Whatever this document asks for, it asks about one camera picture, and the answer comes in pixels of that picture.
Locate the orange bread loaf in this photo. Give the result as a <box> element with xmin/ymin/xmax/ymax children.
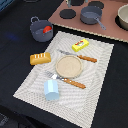
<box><xmin>30</xmin><ymin>52</ymin><xmax>51</xmax><ymax>65</ymax></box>

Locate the yellow butter box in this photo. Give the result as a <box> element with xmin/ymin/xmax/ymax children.
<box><xmin>72</xmin><ymin>39</ymin><xmax>89</xmax><ymax>52</ymax></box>

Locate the light blue cup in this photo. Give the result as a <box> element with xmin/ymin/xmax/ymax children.
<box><xmin>44</xmin><ymin>80</ymin><xmax>59</xmax><ymax>100</ymax></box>

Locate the red tomato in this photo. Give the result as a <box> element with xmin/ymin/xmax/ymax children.
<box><xmin>43</xmin><ymin>26</ymin><xmax>52</xmax><ymax>33</ymax></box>

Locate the round wooden plate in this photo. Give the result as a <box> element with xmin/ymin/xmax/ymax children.
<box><xmin>55</xmin><ymin>55</ymin><xmax>83</xmax><ymax>78</ymax></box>

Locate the woven beige placemat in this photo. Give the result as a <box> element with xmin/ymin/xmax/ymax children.
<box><xmin>14</xmin><ymin>31</ymin><xmax>114</xmax><ymax>128</ymax></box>

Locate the grey cooking pot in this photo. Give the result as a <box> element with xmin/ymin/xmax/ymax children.
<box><xmin>30</xmin><ymin>16</ymin><xmax>53</xmax><ymax>42</ymax></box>

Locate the brown stove top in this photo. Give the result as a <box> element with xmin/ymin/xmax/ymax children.
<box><xmin>49</xmin><ymin>0</ymin><xmax>128</xmax><ymax>43</ymax></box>

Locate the beige bowl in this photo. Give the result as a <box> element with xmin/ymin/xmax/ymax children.
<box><xmin>118</xmin><ymin>4</ymin><xmax>128</xmax><ymax>30</ymax></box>

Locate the fork with orange handle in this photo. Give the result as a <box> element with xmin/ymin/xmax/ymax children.
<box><xmin>45</xmin><ymin>71</ymin><xmax>86</xmax><ymax>89</ymax></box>

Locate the knife with orange handle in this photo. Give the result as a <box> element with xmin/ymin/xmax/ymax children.
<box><xmin>57</xmin><ymin>49</ymin><xmax>97</xmax><ymax>63</ymax></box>

